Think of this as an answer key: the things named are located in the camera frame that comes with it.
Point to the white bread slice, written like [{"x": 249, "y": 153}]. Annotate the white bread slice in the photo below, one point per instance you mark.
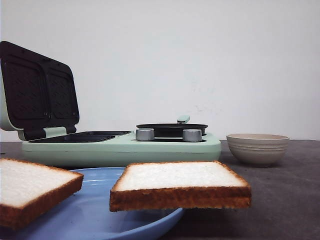
[
  {"x": 183, "y": 184},
  {"x": 28, "y": 190}
]

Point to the beige ribbed ceramic bowl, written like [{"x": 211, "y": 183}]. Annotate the beige ribbed ceramic bowl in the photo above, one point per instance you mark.
[{"x": 257, "y": 149}]

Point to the breakfast maker hinged lid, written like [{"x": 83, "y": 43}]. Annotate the breakfast maker hinged lid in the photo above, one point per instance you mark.
[{"x": 37, "y": 94}]

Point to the mint green breakfast maker base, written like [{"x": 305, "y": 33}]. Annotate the mint green breakfast maker base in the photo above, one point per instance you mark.
[{"x": 119, "y": 151}]

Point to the black round frying pan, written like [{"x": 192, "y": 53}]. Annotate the black round frying pan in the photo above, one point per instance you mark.
[{"x": 173, "y": 130}]

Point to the left silver control knob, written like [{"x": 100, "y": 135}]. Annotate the left silver control knob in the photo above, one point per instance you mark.
[{"x": 144, "y": 134}]

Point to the silver control knob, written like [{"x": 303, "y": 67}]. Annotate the silver control knob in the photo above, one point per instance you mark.
[
  {"x": 192, "y": 135},
  {"x": 144, "y": 134}
]

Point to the right silver control knob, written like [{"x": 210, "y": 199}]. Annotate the right silver control knob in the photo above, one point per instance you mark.
[{"x": 192, "y": 135}]

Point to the blue plastic plate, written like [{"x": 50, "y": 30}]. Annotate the blue plastic plate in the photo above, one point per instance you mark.
[{"x": 86, "y": 215}]

